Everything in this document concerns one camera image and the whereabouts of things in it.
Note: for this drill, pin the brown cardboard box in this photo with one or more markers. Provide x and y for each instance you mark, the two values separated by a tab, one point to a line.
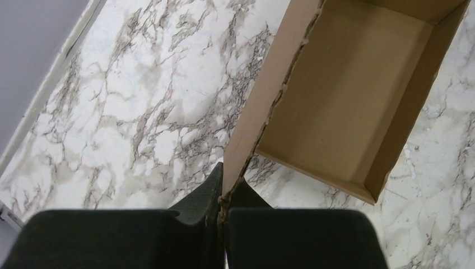
341	89

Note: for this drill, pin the aluminium table frame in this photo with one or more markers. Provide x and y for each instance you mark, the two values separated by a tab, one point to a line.
38	40

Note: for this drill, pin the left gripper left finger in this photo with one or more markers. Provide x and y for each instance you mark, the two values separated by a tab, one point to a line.
186	235

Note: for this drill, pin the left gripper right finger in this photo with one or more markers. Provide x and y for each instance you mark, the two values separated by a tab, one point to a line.
259	236

